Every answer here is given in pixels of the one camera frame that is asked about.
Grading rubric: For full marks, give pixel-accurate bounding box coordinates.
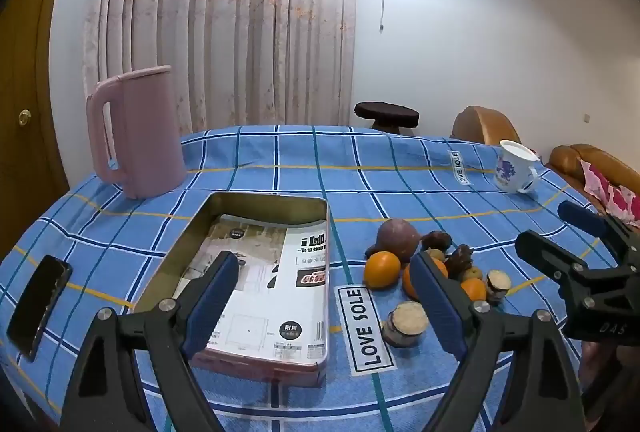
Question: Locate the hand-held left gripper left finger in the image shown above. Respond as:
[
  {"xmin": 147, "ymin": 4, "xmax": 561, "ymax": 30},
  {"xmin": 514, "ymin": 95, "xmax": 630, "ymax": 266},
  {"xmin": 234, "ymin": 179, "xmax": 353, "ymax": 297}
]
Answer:
[{"xmin": 59, "ymin": 251, "xmax": 240, "ymax": 432}]

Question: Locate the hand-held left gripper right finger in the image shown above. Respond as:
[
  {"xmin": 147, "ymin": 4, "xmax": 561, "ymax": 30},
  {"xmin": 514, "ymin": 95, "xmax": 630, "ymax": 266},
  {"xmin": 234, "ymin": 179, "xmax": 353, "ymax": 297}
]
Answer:
[{"xmin": 410, "ymin": 251, "xmax": 586, "ymax": 432}]

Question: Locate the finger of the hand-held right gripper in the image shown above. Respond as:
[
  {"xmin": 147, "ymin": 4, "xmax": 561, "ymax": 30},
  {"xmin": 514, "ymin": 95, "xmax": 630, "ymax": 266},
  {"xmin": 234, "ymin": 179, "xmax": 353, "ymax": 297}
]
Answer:
[
  {"xmin": 515, "ymin": 231, "xmax": 631, "ymax": 293},
  {"xmin": 557, "ymin": 200, "xmax": 640, "ymax": 263}
]

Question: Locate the round purple fruit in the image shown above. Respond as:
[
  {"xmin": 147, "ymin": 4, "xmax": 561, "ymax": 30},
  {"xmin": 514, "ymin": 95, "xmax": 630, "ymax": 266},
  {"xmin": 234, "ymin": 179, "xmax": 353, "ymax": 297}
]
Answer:
[{"xmin": 364, "ymin": 218, "xmax": 422, "ymax": 261}]

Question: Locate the rectangular metal tin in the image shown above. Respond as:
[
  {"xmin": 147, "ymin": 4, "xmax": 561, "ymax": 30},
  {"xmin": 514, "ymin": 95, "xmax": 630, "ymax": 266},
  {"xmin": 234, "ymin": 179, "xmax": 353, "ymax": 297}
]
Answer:
[{"xmin": 134, "ymin": 192, "xmax": 331, "ymax": 388}]

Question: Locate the person's right forearm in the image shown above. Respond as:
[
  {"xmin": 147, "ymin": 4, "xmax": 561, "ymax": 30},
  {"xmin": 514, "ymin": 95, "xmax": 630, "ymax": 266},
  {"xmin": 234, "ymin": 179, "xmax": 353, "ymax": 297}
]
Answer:
[{"xmin": 580, "ymin": 339, "xmax": 623, "ymax": 408}]

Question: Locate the pink floral cloth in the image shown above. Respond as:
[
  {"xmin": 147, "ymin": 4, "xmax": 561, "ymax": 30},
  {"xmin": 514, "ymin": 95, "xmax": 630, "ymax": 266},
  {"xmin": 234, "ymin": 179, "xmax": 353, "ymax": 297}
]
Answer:
[{"xmin": 580, "ymin": 160, "xmax": 640, "ymax": 227}]

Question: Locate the small jar beige lid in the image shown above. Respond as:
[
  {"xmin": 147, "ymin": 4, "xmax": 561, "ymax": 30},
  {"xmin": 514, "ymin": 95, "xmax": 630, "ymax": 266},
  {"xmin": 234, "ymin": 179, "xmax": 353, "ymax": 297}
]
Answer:
[
  {"xmin": 381, "ymin": 302, "xmax": 431, "ymax": 349},
  {"xmin": 485, "ymin": 269, "xmax": 512, "ymax": 305}
]

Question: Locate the small orange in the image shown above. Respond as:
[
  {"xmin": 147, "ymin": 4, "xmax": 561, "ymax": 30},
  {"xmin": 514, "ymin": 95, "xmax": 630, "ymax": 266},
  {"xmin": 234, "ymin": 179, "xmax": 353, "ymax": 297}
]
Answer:
[{"xmin": 460, "ymin": 278, "xmax": 487, "ymax": 303}]

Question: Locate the dark brown lumpy fruit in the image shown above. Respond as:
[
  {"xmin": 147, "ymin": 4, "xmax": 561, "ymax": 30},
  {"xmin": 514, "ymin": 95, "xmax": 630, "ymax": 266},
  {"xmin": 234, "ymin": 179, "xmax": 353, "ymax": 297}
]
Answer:
[{"xmin": 444, "ymin": 244, "xmax": 475, "ymax": 277}]

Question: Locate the printed paper sheet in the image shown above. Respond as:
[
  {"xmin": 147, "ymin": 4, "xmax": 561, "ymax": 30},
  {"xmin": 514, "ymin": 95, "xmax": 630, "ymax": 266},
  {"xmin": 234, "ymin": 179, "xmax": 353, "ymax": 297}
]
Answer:
[{"xmin": 177, "ymin": 213, "xmax": 328, "ymax": 365}]

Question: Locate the white mug blue print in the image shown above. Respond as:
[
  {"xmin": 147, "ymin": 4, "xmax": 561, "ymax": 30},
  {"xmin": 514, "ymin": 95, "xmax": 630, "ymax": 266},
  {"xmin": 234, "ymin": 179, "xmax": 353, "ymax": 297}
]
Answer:
[{"xmin": 494, "ymin": 140, "xmax": 542, "ymax": 194}]

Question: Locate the brown leather sofa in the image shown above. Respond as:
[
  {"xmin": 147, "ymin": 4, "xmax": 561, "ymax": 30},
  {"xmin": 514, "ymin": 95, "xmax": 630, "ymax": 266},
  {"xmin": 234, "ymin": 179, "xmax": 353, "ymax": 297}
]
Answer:
[{"xmin": 450, "ymin": 106, "xmax": 640, "ymax": 225}]

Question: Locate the blue plaid tablecloth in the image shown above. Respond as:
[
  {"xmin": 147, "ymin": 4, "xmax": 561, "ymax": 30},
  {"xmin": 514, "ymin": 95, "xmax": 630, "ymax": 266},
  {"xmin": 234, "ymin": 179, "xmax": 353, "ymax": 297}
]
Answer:
[{"xmin": 0, "ymin": 125, "xmax": 640, "ymax": 432}]

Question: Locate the black smartphone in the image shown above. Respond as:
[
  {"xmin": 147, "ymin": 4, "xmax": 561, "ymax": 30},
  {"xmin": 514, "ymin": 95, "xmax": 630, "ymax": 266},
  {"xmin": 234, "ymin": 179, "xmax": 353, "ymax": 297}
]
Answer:
[{"xmin": 6, "ymin": 255, "xmax": 73, "ymax": 363}]

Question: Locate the pink kettle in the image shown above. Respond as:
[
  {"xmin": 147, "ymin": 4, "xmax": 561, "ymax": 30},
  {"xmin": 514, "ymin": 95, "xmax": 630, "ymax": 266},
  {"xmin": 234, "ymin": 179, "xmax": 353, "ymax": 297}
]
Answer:
[{"xmin": 86, "ymin": 66, "xmax": 187, "ymax": 199}]

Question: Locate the dark round stool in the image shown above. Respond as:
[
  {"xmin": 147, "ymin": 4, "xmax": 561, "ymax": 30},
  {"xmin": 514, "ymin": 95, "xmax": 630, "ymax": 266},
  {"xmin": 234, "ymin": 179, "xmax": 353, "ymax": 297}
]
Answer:
[{"xmin": 354, "ymin": 102, "xmax": 420, "ymax": 135}]

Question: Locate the wooden door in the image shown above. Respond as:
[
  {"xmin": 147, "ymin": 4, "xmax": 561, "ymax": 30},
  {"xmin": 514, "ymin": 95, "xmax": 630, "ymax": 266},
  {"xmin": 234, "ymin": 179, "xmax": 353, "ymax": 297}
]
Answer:
[{"xmin": 0, "ymin": 0, "xmax": 71, "ymax": 263}]

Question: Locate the pink patterned curtain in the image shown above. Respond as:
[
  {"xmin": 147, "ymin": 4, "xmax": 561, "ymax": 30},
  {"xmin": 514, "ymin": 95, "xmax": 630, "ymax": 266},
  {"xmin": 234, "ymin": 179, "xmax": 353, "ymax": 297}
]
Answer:
[{"xmin": 82, "ymin": 0, "xmax": 357, "ymax": 137}]

